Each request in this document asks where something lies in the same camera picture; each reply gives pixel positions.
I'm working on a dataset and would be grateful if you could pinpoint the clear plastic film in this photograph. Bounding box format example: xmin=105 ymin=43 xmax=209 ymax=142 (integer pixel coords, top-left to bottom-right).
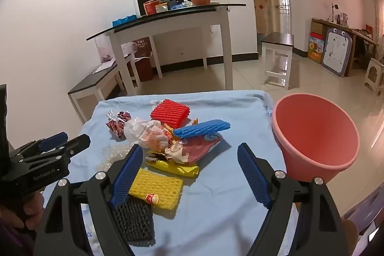
xmin=96 ymin=143 xmax=133 ymax=172

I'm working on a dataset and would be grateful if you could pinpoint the yellow snack wrapper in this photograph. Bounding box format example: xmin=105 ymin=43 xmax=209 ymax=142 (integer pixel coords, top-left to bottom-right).
xmin=145 ymin=153 xmax=200 ymax=178

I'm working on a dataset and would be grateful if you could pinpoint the white plastic bag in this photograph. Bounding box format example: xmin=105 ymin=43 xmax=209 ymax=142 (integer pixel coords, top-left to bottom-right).
xmin=124 ymin=118 xmax=171 ymax=152

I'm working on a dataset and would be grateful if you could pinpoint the dark red wrapper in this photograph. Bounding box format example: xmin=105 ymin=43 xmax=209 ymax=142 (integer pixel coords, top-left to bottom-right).
xmin=106 ymin=110 xmax=132 ymax=139

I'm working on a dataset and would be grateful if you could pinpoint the yellow foam fruit net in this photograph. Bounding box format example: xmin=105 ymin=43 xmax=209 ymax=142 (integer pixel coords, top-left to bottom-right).
xmin=129 ymin=168 xmax=184 ymax=210

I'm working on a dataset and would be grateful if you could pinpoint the black foam fruit net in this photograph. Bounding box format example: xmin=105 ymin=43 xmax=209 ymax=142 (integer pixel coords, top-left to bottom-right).
xmin=113 ymin=195 xmax=154 ymax=244

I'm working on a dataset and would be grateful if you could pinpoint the red blue paper bag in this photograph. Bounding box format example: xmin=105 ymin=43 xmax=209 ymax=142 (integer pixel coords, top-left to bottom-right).
xmin=164 ymin=134 xmax=222 ymax=164

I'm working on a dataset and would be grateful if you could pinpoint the red foam fruit net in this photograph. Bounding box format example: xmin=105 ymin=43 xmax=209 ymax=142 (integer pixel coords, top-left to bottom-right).
xmin=150 ymin=99 xmax=190 ymax=128

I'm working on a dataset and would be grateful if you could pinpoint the blue foam fruit net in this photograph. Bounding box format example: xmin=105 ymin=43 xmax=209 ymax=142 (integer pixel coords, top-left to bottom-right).
xmin=173 ymin=119 xmax=230 ymax=139

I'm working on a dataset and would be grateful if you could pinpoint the pink plastic trash bucket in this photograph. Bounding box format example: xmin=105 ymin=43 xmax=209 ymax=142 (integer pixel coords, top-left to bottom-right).
xmin=271 ymin=93 xmax=360 ymax=183

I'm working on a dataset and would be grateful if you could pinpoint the dark red trash bin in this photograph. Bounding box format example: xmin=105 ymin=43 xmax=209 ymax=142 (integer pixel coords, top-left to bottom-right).
xmin=135 ymin=58 xmax=154 ymax=82

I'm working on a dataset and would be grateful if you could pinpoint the person's left hand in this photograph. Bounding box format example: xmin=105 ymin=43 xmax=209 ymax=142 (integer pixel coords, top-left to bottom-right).
xmin=1 ymin=192 xmax=44 ymax=231

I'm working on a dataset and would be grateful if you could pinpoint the person's right hand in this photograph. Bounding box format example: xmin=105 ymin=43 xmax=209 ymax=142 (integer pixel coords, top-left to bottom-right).
xmin=342 ymin=219 xmax=359 ymax=255

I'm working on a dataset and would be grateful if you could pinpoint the small red white cup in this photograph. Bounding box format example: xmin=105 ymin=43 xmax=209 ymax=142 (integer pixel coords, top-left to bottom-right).
xmin=145 ymin=193 xmax=159 ymax=205

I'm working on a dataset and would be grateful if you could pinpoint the light blue table cloth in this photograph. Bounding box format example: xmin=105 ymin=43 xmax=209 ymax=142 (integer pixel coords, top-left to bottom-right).
xmin=42 ymin=89 xmax=298 ymax=256

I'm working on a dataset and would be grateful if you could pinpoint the white bench dark top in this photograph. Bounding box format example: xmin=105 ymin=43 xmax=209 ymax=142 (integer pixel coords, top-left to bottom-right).
xmin=68 ymin=61 xmax=127 ymax=123

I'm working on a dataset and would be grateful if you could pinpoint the purple plastic stool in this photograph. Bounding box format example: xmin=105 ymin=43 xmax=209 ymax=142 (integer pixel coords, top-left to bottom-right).
xmin=342 ymin=185 xmax=383 ymax=234

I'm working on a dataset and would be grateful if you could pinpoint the white stool dark top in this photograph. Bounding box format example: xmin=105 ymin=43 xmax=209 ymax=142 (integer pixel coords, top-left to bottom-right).
xmin=261 ymin=32 xmax=294 ymax=90

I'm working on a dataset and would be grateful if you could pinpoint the blue tray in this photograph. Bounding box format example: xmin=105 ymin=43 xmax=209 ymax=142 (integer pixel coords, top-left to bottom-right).
xmin=112 ymin=15 xmax=137 ymax=27

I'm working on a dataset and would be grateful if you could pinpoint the colourful cardboard box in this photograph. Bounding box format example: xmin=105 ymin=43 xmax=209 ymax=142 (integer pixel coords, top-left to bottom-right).
xmin=307 ymin=32 xmax=325 ymax=64

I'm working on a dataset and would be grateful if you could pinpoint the kids drawing board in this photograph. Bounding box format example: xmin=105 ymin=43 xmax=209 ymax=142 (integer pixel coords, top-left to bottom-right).
xmin=322 ymin=27 xmax=352 ymax=77

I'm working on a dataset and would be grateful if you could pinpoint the white plastic stool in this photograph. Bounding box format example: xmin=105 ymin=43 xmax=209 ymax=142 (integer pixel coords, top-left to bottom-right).
xmin=363 ymin=58 xmax=383 ymax=95

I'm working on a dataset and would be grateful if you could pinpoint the white table glass top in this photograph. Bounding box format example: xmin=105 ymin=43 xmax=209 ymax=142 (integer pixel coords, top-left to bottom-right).
xmin=86 ymin=3 xmax=246 ymax=96

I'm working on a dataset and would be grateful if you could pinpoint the red gift box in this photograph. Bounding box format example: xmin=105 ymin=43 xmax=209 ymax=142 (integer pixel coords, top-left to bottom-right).
xmin=143 ymin=0 xmax=159 ymax=15

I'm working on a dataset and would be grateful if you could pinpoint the wooden desk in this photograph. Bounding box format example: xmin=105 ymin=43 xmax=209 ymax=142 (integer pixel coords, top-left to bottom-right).
xmin=307 ymin=18 xmax=378 ymax=77

